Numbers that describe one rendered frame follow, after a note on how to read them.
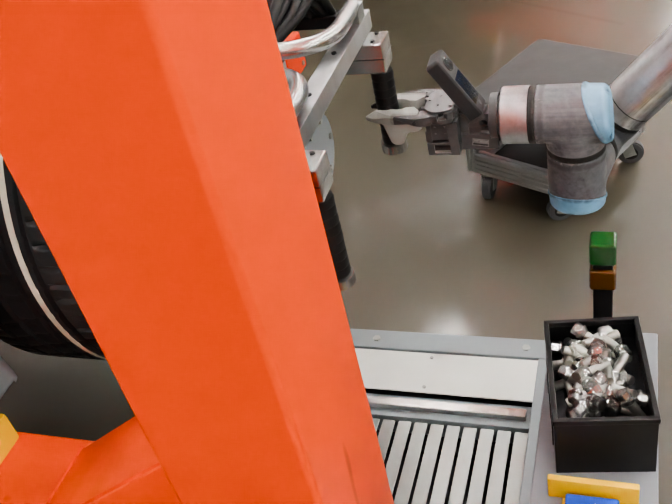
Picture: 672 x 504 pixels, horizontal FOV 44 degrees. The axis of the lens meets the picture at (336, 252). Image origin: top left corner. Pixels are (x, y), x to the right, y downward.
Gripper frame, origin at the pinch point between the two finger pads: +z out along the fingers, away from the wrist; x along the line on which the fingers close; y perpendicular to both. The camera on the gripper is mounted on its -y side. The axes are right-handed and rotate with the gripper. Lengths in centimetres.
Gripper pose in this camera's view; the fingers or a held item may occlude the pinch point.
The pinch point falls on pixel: (375, 107)
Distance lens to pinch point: 139.6
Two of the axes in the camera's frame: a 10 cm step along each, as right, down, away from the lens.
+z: -9.4, -0.2, 3.4
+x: 2.7, -6.3, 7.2
